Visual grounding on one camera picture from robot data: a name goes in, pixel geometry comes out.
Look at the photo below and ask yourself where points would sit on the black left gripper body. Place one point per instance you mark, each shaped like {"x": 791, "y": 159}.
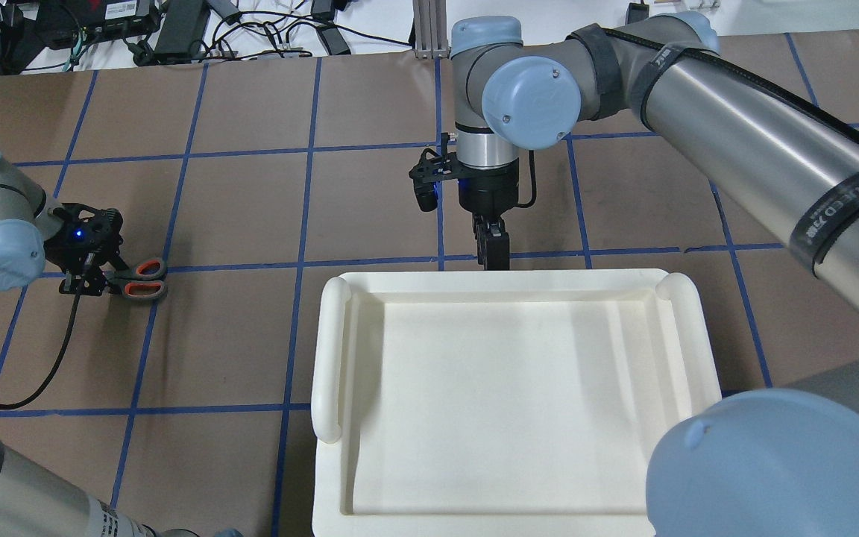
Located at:
{"x": 64, "y": 253}

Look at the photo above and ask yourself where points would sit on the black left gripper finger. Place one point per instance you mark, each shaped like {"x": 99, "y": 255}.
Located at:
{"x": 117, "y": 263}
{"x": 92, "y": 285}

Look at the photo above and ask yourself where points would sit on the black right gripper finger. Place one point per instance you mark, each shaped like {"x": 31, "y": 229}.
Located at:
{"x": 498, "y": 247}
{"x": 482, "y": 235}

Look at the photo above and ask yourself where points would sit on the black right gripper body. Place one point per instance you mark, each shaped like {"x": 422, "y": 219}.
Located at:
{"x": 487, "y": 192}

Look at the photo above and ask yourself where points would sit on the grey orange scissors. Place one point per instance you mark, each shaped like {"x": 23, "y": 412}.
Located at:
{"x": 144, "y": 282}

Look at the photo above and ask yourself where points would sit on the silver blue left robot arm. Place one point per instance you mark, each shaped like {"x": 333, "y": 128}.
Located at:
{"x": 33, "y": 500}

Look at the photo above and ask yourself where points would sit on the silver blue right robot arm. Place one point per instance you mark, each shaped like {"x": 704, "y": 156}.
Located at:
{"x": 752, "y": 159}

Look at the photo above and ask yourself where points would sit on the white plastic storage box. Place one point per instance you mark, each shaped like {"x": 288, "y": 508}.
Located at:
{"x": 501, "y": 403}

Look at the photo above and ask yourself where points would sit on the black power adapter brick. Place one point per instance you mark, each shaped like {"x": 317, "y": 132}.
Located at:
{"x": 182, "y": 32}

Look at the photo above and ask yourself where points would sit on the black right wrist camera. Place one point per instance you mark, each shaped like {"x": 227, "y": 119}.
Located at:
{"x": 433, "y": 166}

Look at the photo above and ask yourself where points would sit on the aluminium frame post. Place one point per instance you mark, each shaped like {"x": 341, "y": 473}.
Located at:
{"x": 430, "y": 30}

